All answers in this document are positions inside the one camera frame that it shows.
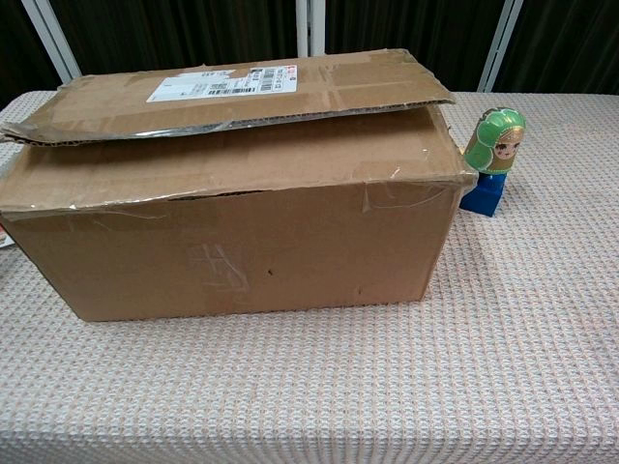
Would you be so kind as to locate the large brown cardboard box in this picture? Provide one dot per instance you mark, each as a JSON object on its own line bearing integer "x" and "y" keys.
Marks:
{"x": 232, "y": 241}

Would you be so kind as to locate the blue plastic block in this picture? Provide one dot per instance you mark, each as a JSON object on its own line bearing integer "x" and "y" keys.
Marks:
{"x": 481, "y": 195}

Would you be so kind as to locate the beige woven tablecloth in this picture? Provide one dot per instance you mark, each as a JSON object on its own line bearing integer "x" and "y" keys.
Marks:
{"x": 435, "y": 377}

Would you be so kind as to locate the green nesting doll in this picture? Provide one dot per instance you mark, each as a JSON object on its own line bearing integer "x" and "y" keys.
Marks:
{"x": 493, "y": 142}

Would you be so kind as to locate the black pleated curtain panel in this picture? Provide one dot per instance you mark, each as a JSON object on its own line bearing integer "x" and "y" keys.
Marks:
{"x": 19, "y": 48}
{"x": 411, "y": 29}
{"x": 566, "y": 43}
{"x": 184, "y": 34}

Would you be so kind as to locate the printed picture booklet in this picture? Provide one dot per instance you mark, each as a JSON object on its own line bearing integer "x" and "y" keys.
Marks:
{"x": 4, "y": 238}

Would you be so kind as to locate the upright white frame post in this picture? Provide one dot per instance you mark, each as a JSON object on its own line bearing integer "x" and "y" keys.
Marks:
{"x": 303, "y": 24}
{"x": 319, "y": 24}

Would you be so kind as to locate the slanted white frame post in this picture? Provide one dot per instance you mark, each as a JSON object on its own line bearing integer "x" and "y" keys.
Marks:
{"x": 500, "y": 43}
{"x": 53, "y": 41}

